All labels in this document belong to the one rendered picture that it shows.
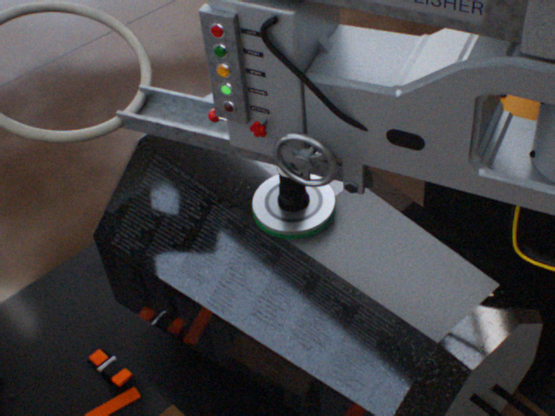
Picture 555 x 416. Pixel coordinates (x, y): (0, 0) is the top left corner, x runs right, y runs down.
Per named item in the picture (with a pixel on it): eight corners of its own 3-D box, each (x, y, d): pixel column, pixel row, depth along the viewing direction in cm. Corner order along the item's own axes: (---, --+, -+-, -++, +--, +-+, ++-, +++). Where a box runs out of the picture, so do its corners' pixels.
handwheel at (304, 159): (352, 167, 197) (351, 117, 186) (335, 198, 191) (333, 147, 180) (291, 151, 202) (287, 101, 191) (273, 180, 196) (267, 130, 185)
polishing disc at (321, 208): (238, 222, 224) (238, 218, 223) (273, 166, 237) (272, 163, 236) (316, 243, 217) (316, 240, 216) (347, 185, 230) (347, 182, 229)
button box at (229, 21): (252, 117, 195) (239, 9, 174) (247, 125, 193) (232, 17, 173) (221, 109, 198) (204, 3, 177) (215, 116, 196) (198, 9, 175)
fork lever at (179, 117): (395, 145, 210) (395, 129, 207) (365, 199, 199) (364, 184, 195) (151, 90, 235) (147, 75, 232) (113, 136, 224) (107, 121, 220)
